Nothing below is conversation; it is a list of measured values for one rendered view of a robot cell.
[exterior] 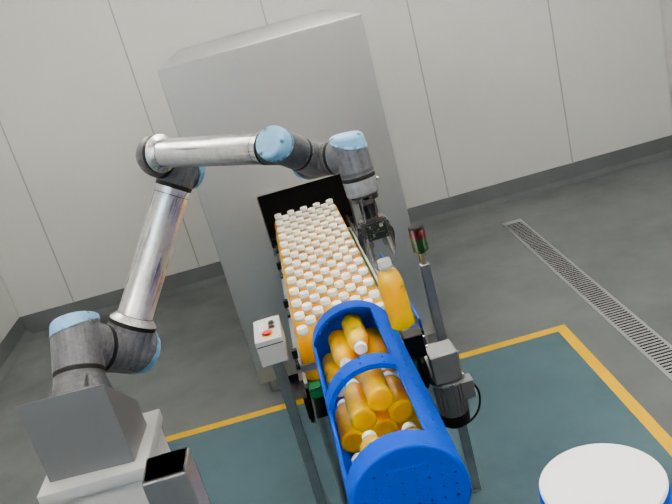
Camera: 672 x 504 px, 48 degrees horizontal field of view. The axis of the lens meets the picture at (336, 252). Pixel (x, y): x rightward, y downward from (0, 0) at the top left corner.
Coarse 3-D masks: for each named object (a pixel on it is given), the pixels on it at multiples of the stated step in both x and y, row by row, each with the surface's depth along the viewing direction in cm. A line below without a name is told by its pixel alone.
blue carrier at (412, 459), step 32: (320, 320) 250; (384, 320) 240; (320, 352) 255; (416, 384) 201; (384, 448) 170; (416, 448) 170; (448, 448) 173; (352, 480) 172; (384, 480) 171; (416, 480) 173; (448, 480) 173
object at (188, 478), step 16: (160, 464) 100; (176, 464) 99; (192, 464) 101; (144, 480) 97; (160, 480) 97; (176, 480) 97; (192, 480) 99; (160, 496) 97; (176, 496) 98; (192, 496) 98
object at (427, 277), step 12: (420, 264) 299; (432, 276) 299; (432, 288) 300; (432, 300) 302; (432, 312) 304; (444, 336) 308; (468, 432) 324; (468, 444) 326; (468, 456) 327; (468, 468) 329
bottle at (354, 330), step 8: (344, 320) 249; (352, 320) 246; (360, 320) 247; (344, 328) 245; (352, 328) 240; (360, 328) 240; (352, 336) 237; (360, 336) 236; (368, 336) 239; (352, 344) 236
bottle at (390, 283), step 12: (384, 276) 208; (396, 276) 208; (384, 288) 208; (396, 288) 208; (384, 300) 211; (396, 300) 209; (408, 300) 212; (396, 312) 210; (408, 312) 211; (396, 324) 212; (408, 324) 212
